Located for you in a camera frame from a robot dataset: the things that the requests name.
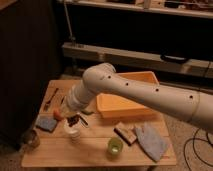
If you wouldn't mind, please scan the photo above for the dark purple grape bunch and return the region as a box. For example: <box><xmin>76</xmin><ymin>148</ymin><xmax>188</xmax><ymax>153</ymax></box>
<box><xmin>67</xmin><ymin>115</ymin><xmax>80</xmax><ymax>127</ymax></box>

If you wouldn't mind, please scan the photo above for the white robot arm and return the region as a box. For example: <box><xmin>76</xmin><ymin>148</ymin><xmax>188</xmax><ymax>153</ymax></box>
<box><xmin>59</xmin><ymin>63</ymin><xmax>213</xmax><ymax>134</ymax></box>

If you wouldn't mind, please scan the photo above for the green plastic cup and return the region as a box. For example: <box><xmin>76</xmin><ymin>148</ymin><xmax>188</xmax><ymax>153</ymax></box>
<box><xmin>107</xmin><ymin>137</ymin><xmax>123</xmax><ymax>157</ymax></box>

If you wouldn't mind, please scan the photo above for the orange fruit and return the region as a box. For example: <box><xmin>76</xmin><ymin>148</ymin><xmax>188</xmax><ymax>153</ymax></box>
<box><xmin>53</xmin><ymin>109</ymin><xmax>63</xmax><ymax>121</ymax></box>

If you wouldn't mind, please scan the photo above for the green chili pepper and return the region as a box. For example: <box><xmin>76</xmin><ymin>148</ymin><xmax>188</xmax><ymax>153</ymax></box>
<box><xmin>81</xmin><ymin>110</ymin><xmax>94</xmax><ymax>116</ymax></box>

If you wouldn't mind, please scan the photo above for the dark metal fork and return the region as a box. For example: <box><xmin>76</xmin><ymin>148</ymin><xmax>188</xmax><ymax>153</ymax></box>
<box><xmin>43</xmin><ymin>88</ymin><xmax>59</xmax><ymax>111</ymax></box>

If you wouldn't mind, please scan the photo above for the blue sponge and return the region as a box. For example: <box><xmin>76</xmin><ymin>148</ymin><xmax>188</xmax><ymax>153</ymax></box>
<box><xmin>36</xmin><ymin>116</ymin><xmax>57</xmax><ymax>132</ymax></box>

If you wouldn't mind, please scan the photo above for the yellow plastic bin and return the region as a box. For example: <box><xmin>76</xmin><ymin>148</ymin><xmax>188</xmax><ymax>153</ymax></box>
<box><xmin>96</xmin><ymin>71</ymin><xmax>158</xmax><ymax>118</ymax></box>

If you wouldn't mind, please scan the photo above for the brown glass jar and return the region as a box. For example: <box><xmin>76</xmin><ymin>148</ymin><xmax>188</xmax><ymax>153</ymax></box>
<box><xmin>22</xmin><ymin>130</ymin><xmax>40</xmax><ymax>149</ymax></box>

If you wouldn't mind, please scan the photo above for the blue grey cloth mitt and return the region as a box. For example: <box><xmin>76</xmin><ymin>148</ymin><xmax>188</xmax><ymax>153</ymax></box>
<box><xmin>134</xmin><ymin>122</ymin><xmax>169</xmax><ymax>162</ymax></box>

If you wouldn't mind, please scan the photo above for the black tool on shelf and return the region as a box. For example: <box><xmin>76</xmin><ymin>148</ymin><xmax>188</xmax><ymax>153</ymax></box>
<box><xmin>160</xmin><ymin>54</ymin><xmax>189</xmax><ymax>64</ymax></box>

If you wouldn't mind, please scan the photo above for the white handled kitchen utensil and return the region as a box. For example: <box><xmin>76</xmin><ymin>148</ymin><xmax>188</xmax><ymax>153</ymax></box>
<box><xmin>79</xmin><ymin>115</ymin><xmax>89</xmax><ymax>127</ymax></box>

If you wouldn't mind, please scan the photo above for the black floor cable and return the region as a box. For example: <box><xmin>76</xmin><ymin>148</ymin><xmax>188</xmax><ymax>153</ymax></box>
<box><xmin>182</xmin><ymin>128</ymin><xmax>213</xmax><ymax>171</ymax></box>

